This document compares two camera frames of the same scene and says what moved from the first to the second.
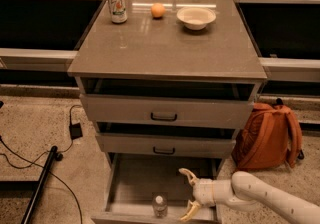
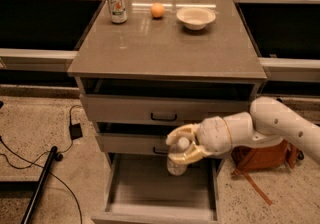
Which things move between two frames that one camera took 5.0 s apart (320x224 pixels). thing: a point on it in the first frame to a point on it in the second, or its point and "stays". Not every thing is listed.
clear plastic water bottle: (160, 206) to (178, 167)
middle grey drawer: (166, 146) stays
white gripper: (204, 192) to (213, 134)
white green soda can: (117, 5) stays
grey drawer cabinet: (164, 91) stays
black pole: (29, 212) stays
